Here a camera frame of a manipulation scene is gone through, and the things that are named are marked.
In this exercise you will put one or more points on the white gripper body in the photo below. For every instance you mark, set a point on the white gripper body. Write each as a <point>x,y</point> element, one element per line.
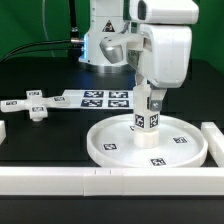
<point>160,53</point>

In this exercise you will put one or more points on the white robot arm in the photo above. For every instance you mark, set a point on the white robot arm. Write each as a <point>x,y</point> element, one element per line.
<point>110,17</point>

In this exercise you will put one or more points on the white marker sheet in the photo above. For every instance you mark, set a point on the white marker sheet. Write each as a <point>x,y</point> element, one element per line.
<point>100,99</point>

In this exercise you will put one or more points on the white right fence bar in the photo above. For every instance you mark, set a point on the white right fence bar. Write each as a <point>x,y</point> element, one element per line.
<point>215,139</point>

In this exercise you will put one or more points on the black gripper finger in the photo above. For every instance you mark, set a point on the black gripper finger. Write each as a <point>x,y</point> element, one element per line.
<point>156,98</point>
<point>140,79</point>

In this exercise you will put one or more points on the white round table top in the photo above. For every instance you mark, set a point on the white round table top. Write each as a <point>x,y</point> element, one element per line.
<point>110,143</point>

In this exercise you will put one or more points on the white left fence bar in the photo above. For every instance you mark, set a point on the white left fence bar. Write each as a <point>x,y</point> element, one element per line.
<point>2,131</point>

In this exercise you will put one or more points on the white cross-shaped table base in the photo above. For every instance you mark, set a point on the white cross-shaped table base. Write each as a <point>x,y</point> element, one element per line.
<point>35,104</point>

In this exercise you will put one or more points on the white fence bar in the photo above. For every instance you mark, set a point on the white fence bar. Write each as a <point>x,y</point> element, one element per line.
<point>110,181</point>
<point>2,131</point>
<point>215,139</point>

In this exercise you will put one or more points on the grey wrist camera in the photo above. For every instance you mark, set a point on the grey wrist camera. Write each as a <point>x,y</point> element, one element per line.
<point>113,48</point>

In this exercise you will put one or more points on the white front fence bar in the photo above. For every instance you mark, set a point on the white front fence bar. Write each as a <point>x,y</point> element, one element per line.
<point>110,181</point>

